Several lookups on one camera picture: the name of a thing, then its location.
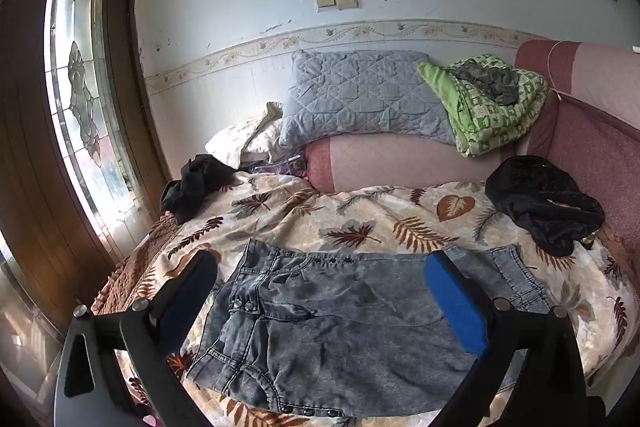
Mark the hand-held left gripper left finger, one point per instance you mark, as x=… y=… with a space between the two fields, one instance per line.
x=195 y=294

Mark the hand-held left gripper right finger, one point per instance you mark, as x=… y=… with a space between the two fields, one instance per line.
x=455 y=304

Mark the grey denim pants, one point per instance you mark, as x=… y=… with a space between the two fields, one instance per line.
x=325 y=332

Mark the brown ruffled bedspread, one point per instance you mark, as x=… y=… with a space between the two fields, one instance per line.
x=135 y=267

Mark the black crumpled garment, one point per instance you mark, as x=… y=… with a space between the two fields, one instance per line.
x=192 y=187

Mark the leaf-print blanket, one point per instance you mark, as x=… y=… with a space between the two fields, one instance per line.
x=375 y=212

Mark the black shiny garment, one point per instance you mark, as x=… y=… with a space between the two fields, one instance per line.
x=540 y=197

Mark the pink sofa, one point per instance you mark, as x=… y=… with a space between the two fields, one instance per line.
x=400 y=162

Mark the purple packet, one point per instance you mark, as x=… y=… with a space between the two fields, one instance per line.
x=280 y=167

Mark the cream pillow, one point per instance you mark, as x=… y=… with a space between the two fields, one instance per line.
x=240 y=142

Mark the green patterned folded blanket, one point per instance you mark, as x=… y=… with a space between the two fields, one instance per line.
x=487 y=122

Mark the wooden door with stained glass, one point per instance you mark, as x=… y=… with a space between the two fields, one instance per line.
x=30 y=157

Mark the dark grey cloth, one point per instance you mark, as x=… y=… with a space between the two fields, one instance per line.
x=492 y=82

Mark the grey quilted pillow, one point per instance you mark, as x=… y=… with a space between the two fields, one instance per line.
x=360 y=97

